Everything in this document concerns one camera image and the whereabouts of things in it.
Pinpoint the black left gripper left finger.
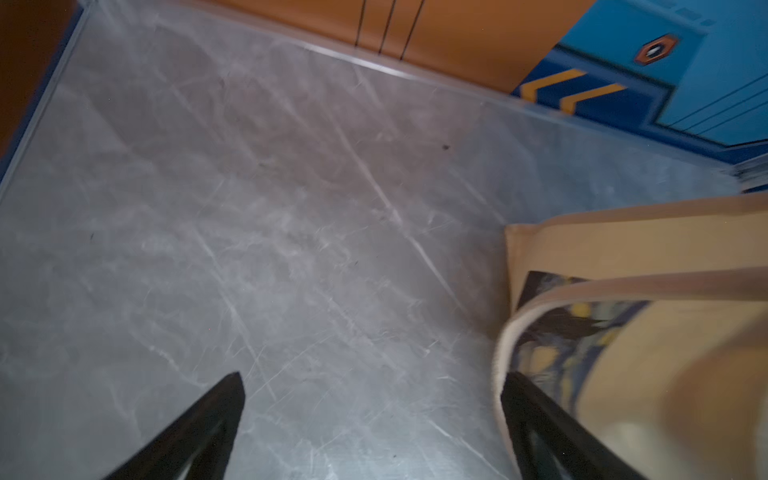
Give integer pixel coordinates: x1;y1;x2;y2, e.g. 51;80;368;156
107;372;245;479

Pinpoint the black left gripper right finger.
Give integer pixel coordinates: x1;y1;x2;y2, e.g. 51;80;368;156
500;372;643;479

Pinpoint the cream canvas bag blue print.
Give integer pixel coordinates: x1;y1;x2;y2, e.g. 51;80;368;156
491;193;767;479

